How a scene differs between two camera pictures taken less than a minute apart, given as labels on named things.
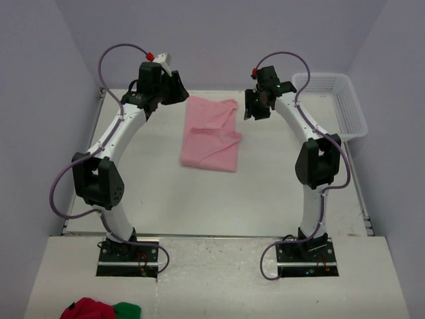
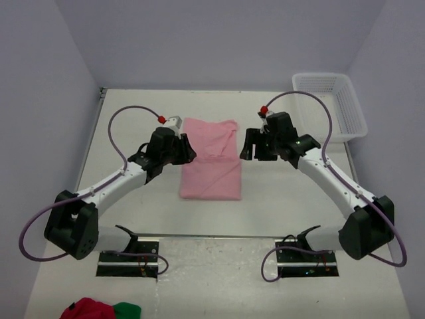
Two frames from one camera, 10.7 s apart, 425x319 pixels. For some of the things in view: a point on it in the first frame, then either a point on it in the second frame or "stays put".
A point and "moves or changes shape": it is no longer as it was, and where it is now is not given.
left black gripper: (179, 94) to (186, 153)
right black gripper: (250, 95) to (254, 136)
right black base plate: (315, 257) stays put
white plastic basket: (330, 101) stays put
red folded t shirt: (88, 308) stays put
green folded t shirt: (125, 310) stays put
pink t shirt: (210, 140) moves or changes shape
